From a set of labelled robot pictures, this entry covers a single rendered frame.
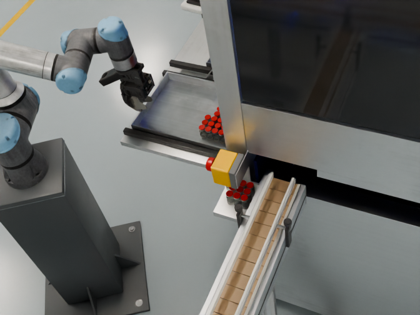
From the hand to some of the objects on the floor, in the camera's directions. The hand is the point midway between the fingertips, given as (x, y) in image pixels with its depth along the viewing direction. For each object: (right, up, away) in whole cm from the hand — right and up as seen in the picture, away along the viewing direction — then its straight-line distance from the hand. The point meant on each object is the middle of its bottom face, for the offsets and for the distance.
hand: (138, 107), depth 180 cm
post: (+46, -75, +52) cm, 102 cm away
